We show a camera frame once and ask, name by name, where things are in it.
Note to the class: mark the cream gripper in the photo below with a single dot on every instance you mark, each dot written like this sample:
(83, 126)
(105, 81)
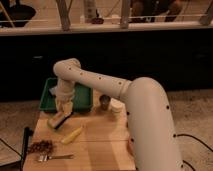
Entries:
(63, 107)

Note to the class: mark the blue grey eraser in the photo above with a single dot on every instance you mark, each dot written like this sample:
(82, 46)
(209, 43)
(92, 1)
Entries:
(52, 91)

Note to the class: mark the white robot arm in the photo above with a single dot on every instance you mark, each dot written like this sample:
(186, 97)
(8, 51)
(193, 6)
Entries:
(151, 125)

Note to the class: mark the dark metal cup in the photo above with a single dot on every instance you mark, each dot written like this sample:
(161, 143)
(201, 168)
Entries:
(104, 102)

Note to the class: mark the yellow banana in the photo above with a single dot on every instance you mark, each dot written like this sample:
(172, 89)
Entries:
(72, 136)

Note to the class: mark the green plastic tray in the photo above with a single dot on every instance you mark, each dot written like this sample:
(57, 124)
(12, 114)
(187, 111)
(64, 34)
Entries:
(82, 102)

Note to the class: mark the brown grape bunch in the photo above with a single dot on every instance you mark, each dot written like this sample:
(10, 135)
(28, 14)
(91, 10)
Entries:
(44, 146)

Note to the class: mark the black table clamp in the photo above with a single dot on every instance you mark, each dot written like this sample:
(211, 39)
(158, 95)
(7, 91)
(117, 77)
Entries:
(27, 134)

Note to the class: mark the silver fork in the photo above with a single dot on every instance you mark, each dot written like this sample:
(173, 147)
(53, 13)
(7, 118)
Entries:
(44, 158)

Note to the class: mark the white round container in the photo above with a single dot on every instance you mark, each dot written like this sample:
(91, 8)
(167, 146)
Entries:
(116, 106)

